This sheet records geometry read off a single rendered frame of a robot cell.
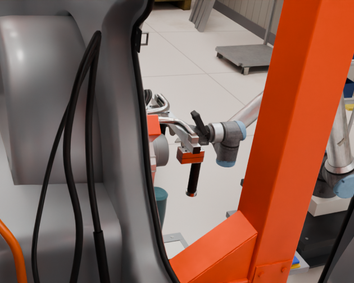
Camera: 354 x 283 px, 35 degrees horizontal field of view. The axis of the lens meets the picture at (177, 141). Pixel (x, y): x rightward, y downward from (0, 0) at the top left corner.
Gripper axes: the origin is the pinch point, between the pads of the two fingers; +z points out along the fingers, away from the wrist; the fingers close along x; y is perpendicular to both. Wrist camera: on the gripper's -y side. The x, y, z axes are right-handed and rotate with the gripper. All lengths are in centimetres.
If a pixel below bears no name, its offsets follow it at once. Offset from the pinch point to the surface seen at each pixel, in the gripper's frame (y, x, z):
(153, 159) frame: -14, -43, 25
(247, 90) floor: 83, 211, -175
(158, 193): 9.0, -30.1, 14.9
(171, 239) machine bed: 75, 18, -19
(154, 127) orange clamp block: -27, -43, 26
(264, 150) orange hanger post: -30, -68, 0
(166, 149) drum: -5.5, -22.5, 10.3
